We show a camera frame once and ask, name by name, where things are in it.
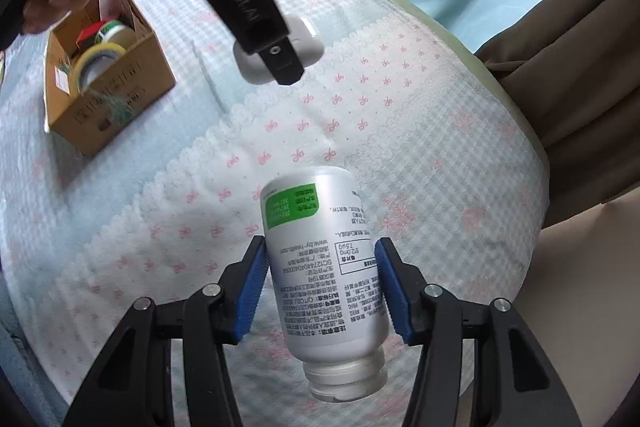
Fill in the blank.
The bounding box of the white earbuds case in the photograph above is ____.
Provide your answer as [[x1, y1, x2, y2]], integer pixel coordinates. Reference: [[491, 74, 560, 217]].
[[232, 14, 324, 86]]

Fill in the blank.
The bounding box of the green jar white lid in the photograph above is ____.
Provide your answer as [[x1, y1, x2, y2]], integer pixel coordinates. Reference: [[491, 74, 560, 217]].
[[94, 20, 137, 50]]

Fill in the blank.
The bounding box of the red Marubi carton box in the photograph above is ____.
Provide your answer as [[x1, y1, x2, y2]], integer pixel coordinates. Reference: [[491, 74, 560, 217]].
[[75, 20, 105, 50]]

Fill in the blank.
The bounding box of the yellow packing tape roll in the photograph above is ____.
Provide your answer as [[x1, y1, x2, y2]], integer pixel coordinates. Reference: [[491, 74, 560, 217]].
[[68, 43, 127, 96]]

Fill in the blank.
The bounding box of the white supplement bottle green label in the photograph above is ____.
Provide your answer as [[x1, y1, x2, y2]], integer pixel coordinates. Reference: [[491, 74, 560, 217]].
[[260, 167, 388, 402]]

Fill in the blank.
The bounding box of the floral checkered bed sheet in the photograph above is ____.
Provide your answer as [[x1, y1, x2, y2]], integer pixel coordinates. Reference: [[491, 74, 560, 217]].
[[1, 0, 549, 426]]

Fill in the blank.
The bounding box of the brown cardboard box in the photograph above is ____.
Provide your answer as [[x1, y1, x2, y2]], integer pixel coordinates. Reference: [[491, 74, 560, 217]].
[[43, 0, 176, 156]]

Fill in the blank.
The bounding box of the brown right drape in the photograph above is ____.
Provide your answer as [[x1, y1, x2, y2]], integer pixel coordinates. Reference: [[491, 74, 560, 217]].
[[476, 0, 639, 225]]

